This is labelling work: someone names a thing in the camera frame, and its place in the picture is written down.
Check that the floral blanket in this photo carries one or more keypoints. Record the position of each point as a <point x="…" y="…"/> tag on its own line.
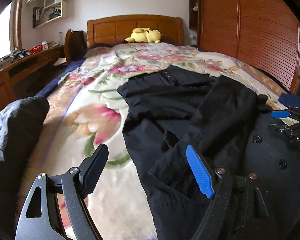
<point x="90" y="105"/>

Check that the black binders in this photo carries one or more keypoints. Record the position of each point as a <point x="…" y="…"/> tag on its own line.
<point x="36" y="17"/>

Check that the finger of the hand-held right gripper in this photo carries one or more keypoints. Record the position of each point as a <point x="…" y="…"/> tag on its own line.
<point x="277" y="127"/>
<point x="281" y="114"/>

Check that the white round ornament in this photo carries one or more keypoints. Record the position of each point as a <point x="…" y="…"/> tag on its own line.
<point x="195" y="8"/>

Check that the black coat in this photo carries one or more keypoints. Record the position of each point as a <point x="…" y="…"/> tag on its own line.
<point x="165" y="105"/>

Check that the red basket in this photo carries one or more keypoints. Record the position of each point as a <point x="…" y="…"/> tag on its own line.
<point x="36" y="49"/>

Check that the wooden desk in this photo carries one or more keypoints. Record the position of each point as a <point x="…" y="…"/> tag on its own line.
<point x="0" y="87"/>

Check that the wooden bed headboard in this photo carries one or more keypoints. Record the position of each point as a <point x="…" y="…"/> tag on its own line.
<point x="110" y="28"/>

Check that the black gadget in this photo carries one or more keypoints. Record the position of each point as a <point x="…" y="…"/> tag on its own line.
<point x="20" y="55"/>

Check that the window with wooden frame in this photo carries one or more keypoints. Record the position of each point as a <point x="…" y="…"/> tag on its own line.
<point x="2" y="35"/>

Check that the small white box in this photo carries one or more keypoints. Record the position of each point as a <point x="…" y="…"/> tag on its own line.
<point x="45" y="45"/>

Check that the dark shiny clothes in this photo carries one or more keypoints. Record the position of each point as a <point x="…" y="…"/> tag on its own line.
<point x="15" y="130"/>

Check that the wooden slatted wardrobe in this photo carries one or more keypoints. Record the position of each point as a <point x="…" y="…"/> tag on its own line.
<point x="252" y="42"/>

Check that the blue cloth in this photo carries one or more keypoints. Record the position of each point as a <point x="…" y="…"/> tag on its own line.
<point x="290" y="101"/>

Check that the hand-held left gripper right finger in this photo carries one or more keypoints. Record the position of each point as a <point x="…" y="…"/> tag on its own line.
<point x="200" y="170"/>

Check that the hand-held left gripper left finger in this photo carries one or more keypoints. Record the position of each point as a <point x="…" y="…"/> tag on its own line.
<point x="95" y="170"/>

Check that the wooden chair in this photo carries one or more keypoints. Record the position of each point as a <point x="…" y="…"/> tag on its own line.
<point x="68" y="45"/>

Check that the white wall shelf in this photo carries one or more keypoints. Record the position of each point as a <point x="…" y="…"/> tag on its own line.
<point x="63" y="10"/>

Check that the yellow plush toy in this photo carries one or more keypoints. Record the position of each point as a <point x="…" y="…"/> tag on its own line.
<point x="145" y="36"/>

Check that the stack of papers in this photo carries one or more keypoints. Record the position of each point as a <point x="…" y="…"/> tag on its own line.
<point x="51" y="13"/>

